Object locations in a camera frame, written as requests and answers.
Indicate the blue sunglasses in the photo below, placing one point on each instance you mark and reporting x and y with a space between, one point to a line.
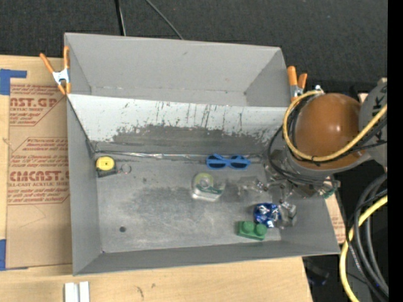
216 162

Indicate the blue shiny foil wrapper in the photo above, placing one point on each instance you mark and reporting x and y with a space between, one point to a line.
264 212

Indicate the yellow and black tape measure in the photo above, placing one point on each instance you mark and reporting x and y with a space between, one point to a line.
105 164

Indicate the grey metal bin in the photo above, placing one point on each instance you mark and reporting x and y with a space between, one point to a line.
163 219

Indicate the green toy brick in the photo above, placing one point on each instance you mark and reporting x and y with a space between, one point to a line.
250 230

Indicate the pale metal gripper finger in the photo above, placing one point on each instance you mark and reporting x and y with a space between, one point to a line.
256 186
289 215

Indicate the clear tape dispenser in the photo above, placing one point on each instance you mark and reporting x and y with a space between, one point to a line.
206 187

